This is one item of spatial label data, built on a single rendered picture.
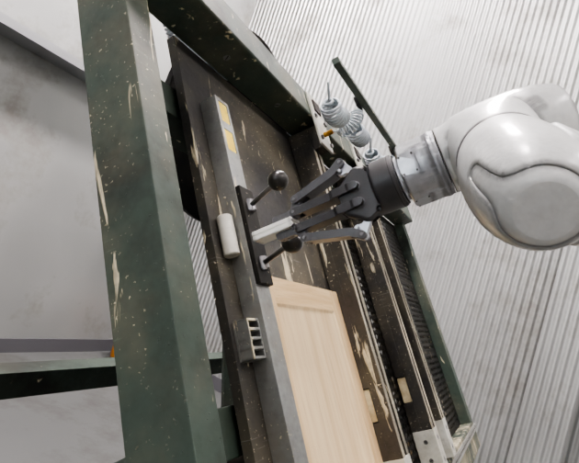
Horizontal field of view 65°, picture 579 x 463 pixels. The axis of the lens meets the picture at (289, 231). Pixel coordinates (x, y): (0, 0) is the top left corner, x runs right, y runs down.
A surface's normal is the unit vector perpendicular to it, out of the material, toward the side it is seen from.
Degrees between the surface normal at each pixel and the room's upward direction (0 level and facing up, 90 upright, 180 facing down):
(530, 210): 120
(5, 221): 90
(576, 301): 90
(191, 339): 56
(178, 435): 90
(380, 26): 90
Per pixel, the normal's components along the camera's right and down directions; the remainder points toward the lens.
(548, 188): -0.34, 0.43
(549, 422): -0.48, -0.21
